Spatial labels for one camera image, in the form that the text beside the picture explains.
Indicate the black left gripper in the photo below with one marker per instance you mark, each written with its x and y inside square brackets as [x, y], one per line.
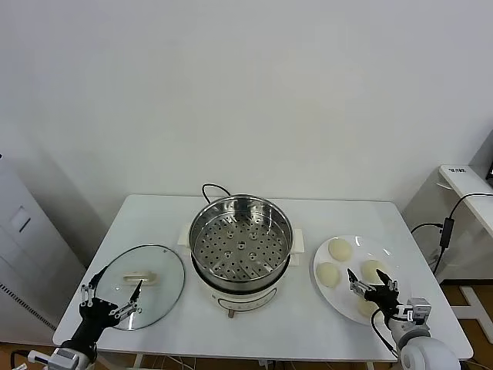
[94, 310]

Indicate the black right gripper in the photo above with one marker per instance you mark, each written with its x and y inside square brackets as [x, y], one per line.
[385, 298]

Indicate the white steamed baozi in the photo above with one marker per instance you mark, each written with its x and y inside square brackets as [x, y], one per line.
[339, 249]
[370, 270]
[364, 308]
[328, 274]

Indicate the round glass pot lid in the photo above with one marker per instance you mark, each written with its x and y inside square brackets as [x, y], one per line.
[161, 277]

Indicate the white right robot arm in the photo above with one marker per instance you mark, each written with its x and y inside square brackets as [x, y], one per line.
[427, 354]

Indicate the stainless steel steamer basket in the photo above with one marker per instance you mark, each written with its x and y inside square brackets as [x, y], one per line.
[215, 239]

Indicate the large white round plate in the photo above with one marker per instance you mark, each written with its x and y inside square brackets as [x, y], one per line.
[343, 304]

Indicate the white side desk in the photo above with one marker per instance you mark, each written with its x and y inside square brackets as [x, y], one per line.
[427, 200]

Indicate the grey metal cabinet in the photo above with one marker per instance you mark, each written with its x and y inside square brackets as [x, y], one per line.
[23, 250]

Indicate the white electric cooker base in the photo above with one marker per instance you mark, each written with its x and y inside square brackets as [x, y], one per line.
[246, 297]

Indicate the small printed desk label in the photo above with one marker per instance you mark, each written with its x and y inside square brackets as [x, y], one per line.
[457, 169]

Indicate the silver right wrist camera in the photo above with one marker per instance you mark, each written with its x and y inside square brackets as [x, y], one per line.
[420, 308]

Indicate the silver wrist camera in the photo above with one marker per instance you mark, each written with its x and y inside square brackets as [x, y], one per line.
[420, 308]
[63, 358]

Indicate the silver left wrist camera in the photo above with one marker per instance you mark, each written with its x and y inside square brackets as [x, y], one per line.
[63, 358]

